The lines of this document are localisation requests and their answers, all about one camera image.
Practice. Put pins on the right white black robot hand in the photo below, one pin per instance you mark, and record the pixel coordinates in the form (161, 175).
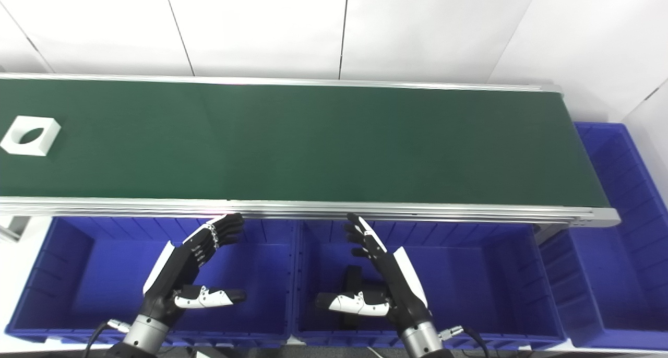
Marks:
(402, 290)

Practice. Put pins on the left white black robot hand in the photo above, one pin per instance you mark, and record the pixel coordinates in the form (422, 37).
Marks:
(177, 264)

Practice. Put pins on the white square part with hole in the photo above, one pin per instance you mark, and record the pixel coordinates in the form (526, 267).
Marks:
(44, 131)

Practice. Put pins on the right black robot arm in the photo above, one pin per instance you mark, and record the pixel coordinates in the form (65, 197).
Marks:
(420, 339)

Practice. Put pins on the black part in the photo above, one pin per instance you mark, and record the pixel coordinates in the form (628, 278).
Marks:
(352, 277)

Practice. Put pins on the blue plastic bin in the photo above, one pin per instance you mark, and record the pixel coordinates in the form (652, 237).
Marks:
(616, 253)
(469, 285)
(104, 285)

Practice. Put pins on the aluminium conveyor leg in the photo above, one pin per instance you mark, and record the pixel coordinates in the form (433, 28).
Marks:
(13, 227)

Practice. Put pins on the green conveyor belt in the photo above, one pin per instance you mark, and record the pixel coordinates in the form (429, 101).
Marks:
(313, 144)

